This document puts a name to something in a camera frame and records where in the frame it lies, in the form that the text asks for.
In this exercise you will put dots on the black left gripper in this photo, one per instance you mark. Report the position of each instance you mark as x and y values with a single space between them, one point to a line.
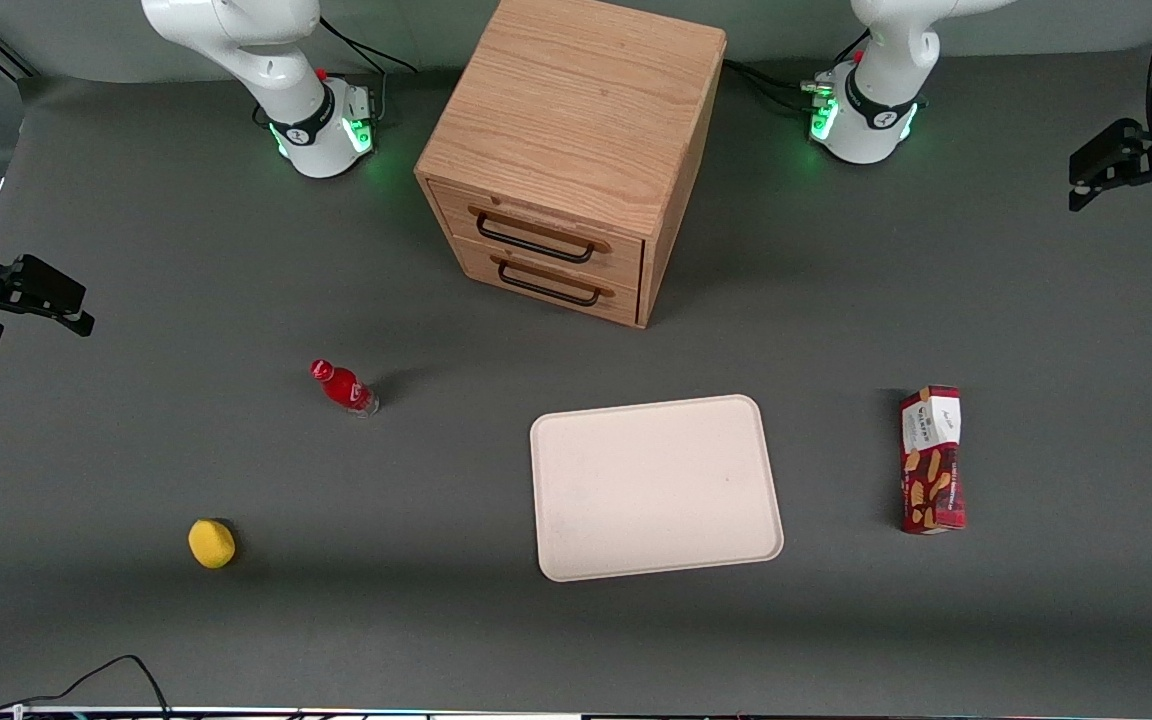
1143 160

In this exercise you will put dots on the wooden drawer front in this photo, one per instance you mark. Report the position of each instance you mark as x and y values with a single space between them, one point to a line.
536 222
546 275

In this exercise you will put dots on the silver table edge rail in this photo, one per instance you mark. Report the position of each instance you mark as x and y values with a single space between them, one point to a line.
336 714

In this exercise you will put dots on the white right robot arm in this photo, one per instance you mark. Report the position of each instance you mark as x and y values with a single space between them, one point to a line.
276 60

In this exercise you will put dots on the cream rectangular tray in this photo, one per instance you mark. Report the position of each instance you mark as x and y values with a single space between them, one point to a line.
654 488

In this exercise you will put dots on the red cookie box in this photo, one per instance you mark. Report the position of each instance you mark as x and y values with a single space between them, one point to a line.
931 465

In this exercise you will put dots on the red plastic drink bottle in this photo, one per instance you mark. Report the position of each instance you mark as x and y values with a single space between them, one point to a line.
342 386

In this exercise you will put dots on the oak wooden drawer cabinet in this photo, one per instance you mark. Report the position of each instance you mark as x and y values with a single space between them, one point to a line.
576 110

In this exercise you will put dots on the yellow lemon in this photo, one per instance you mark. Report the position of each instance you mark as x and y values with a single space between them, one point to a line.
211 543

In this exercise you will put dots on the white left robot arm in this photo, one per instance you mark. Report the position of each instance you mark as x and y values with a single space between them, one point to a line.
876 90

